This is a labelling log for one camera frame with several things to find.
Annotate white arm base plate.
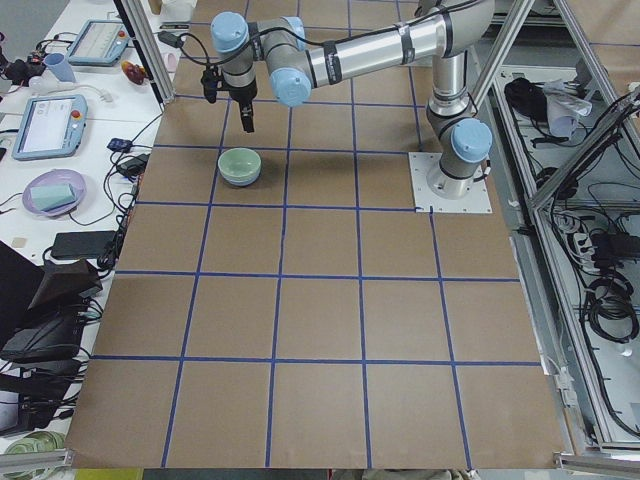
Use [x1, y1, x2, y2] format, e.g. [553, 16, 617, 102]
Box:
[408, 152, 493, 215]

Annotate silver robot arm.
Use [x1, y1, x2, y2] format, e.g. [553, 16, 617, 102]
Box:
[201, 1, 495, 192]

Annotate coiled black cables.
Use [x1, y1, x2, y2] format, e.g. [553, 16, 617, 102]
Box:
[579, 272, 640, 346]

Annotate far blue teach pendant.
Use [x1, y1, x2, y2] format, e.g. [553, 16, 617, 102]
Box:
[67, 20, 130, 67]

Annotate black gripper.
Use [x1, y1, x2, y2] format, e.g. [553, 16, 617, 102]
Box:
[223, 69, 257, 133]

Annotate blue bowl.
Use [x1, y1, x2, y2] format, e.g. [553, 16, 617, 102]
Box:
[222, 171, 260, 187]

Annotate black power adapter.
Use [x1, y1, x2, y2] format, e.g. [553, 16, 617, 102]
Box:
[116, 154, 150, 178]

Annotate black smartphone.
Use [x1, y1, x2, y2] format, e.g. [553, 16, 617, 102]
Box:
[50, 230, 116, 260]

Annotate green bowl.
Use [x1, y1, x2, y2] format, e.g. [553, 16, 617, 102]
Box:
[218, 148, 262, 176]

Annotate black laptop stand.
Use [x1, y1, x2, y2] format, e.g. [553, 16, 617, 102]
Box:
[1, 259, 102, 361]

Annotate blue teach pendant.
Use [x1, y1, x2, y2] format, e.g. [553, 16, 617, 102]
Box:
[67, 20, 130, 67]
[12, 95, 88, 161]

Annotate teal sponge block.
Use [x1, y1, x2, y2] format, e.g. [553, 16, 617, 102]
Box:
[29, 183, 77, 211]

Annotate near blue teach pendant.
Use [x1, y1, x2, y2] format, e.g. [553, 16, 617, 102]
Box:
[12, 95, 88, 161]

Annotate red yellow toy fruit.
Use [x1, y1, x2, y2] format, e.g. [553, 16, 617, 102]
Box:
[121, 61, 147, 85]

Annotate aluminium frame post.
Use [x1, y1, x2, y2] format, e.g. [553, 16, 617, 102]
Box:
[113, 0, 175, 105]

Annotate purple plate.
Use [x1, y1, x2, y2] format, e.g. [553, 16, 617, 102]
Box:
[22, 169, 87, 217]

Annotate light blue plastic cup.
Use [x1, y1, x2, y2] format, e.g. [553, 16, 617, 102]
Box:
[44, 52, 76, 83]

